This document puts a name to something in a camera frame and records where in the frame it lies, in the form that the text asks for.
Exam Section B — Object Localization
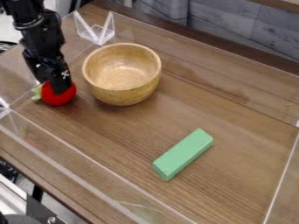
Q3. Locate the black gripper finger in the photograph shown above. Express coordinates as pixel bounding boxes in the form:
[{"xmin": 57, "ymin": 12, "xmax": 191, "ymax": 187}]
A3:
[
  {"xmin": 26, "ymin": 58, "xmax": 53, "ymax": 83},
  {"xmin": 50, "ymin": 60, "xmax": 71, "ymax": 94}
]

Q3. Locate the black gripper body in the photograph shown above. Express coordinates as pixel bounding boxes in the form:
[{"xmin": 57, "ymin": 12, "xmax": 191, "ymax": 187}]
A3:
[{"xmin": 23, "ymin": 43, "xmax": 67, "ymax": 70}]

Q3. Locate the red plush fruit green leaf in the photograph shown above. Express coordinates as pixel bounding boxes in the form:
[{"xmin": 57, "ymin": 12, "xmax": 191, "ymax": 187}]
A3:
[{"xmin": 33, "ymin": 81, "xmax": 78, "ymax": 106}]

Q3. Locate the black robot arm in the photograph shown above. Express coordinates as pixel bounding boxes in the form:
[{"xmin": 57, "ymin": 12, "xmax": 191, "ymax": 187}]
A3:
[{"xmin": 0, "ymin": 0, "xmax": 71, "ymax": 94}]

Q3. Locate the wooden bowl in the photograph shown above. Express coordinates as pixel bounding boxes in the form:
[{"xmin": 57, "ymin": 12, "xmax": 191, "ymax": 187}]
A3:
[{"xmin": 82, "ymin": 43, "xmax": 162, "ymax": 106}]

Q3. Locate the green rectangular block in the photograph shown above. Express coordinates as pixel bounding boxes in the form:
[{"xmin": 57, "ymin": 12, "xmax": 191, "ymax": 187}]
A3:
[{"xmin": 153, "ymin": 129, "xmax": 214, "ymax": 181}]

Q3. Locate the clear acrylic corner bracket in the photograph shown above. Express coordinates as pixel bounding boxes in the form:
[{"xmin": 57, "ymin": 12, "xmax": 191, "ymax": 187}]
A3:
[{"xmin": 74, "ymin": 10, "xmax": 117, "ymax": 46}]

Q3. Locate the clear acrylic tray enclosure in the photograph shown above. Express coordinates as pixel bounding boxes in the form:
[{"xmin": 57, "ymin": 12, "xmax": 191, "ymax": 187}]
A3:
[{"xmin": 0, "ymin": 15, "xmax": 299, "ymax": 224}]

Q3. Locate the black metal base bracket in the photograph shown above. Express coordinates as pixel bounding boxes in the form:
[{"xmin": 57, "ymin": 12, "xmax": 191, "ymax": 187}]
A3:
[{"xmin": 26, "ymin": 195, "xmax": 67, "ymax": 224}]

